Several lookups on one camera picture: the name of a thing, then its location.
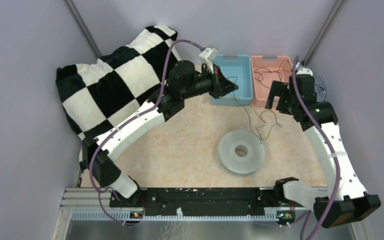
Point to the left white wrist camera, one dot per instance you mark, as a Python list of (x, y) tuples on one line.
[(207, 56)]

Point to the blue plastic bin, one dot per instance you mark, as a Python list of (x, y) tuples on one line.
[(237, 69)]

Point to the blue white striped cloth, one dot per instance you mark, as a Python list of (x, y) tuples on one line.
[(320, 88)]

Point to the translucent white cable spool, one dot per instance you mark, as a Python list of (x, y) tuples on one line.
[(241, 152)]

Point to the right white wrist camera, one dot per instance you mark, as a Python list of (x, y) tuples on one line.
[(302, 70)]

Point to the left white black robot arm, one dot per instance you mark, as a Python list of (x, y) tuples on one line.
[(99, 154)]

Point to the right corner metal post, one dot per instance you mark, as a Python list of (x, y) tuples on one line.
[(334, 12)]

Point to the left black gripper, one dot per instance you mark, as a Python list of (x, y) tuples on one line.
[(221, 86)]

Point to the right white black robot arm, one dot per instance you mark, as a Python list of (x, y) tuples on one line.
[(346, 200)]

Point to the black white checkered pillow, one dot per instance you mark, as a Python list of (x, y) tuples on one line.
[(97, 97)]

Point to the corner metal post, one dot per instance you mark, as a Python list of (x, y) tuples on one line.
[(334, 12), (70, 4)]

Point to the left corner metal post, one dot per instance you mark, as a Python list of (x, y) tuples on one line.
[(70, 4)]

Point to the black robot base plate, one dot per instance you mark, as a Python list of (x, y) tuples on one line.
[(202, 202)]

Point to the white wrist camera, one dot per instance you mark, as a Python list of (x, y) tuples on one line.
[(302, 70), (207, 56)]

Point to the pink plastic bin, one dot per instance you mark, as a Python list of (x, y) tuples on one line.
[(265, 70)]

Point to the aluminium frame rail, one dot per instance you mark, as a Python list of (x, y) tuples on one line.
[(86, 204)]

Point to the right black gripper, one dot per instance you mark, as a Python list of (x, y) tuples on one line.
[(278, 88)]

